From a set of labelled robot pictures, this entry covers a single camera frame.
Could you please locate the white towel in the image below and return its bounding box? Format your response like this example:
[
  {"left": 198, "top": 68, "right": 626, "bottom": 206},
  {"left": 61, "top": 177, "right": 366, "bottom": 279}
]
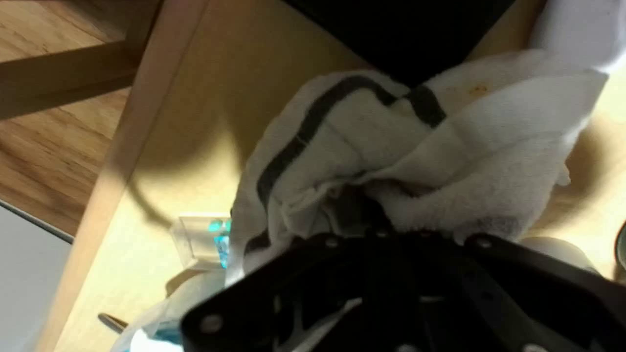
[{"left": 227, "top": 48, "right": 609, "bottom": 283}]

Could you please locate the black mat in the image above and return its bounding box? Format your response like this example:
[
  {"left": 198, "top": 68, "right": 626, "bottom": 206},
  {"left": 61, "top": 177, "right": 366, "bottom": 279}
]
[{"left": 284, "top": 0, "right": 515, "bottom": 85}]

